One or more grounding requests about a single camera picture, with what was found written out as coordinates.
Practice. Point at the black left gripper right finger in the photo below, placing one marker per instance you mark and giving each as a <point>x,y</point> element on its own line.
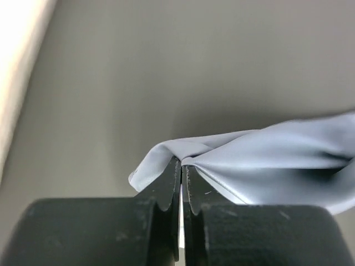
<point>220,232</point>

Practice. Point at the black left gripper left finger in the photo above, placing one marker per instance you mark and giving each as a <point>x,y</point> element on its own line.
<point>139,230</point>

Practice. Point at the grey fabric pillowcase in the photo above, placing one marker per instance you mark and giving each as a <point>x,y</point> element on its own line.
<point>294,162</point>

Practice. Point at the cream bear print pillow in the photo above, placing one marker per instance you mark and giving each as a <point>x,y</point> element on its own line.
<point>23,26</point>

